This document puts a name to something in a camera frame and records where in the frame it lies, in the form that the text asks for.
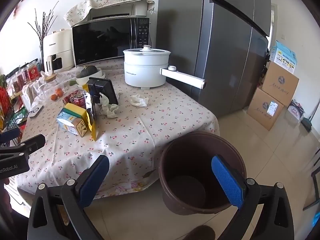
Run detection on dried bare branches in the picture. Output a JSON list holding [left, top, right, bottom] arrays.
[[27, 7, 59, 43]]

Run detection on blue and white box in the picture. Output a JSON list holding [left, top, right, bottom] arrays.
[[271, 40, 298, 74]]

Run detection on clear glass jug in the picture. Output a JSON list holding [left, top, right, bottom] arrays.
[[37, 82, 50, 98]]

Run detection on yellow green sponge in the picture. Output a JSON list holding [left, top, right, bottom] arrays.
[[62, 102, 87, 119]]

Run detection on black chair frame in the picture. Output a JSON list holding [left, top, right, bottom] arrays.
[[304, 147, 320, 210]]

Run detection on cream air fryer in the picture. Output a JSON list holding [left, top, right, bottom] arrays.
[[42, 29, 75, 74]]

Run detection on printed paper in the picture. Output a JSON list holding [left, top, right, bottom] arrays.
[[96, 92, 119, 118]]

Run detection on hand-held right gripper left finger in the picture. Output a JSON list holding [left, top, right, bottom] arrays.
[[27, 154, 110, 240]]

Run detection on glass jar with wooden lid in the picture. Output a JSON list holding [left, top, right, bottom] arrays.
[[44, 74, 63, 90]]

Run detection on black plastic tray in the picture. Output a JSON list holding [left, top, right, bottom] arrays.
[[86, 77, 119, 105]]

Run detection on brown plastic trash bin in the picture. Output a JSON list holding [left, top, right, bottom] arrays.
[[159, 131, 247, 215]]

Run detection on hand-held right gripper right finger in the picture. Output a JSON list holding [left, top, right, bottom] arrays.
[[211, 154, 295, 240]]

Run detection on cherry print tablecloth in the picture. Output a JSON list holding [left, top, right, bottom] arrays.
[[15, 56, 220, 200]]

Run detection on white appliance under cloth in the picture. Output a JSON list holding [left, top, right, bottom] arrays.
[[89, 4, 148, 20]]

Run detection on white electric pot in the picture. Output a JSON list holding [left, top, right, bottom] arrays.
[[123, 50, 207, 90]]

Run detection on white flat device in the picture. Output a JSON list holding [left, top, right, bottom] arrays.
[[27, 106, 44, 118]]

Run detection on white pot lid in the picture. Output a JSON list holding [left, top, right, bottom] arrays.
[[124, 45, 171, 56]]

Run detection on crumpled white tissue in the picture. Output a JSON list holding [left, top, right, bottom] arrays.
[[129, 94, 149, 107]]

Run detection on small printed carton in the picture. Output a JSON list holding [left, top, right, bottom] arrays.
[[287, 100, 305, 122]]

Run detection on blue and tan carton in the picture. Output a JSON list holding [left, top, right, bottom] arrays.
[[56, 110, 88, 137]]

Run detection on black wire rack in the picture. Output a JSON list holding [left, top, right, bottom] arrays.
[[0, 97, 27, 133]]

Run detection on gold foil bag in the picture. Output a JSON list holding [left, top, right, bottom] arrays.
[[82, 91, 98, 142]]

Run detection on floral cover cloth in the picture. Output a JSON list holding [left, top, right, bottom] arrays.
[[63, 0, 156, 28]]

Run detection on dark green pumpkin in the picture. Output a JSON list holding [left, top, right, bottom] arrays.
[[76, 65, 98, 78]]

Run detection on black microwave oven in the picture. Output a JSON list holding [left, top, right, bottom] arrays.
[[72, 17, 150, 67]]

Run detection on white bowl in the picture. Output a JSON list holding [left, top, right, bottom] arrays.
[[76, 68, 103, 84]]

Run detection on grey refrigerator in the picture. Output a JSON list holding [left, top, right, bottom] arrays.
[[155, 0, 272, 118]]

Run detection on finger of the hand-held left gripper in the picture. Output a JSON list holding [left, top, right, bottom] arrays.
[[0, 134, 46, 158], [0, 127, 20, 144]]

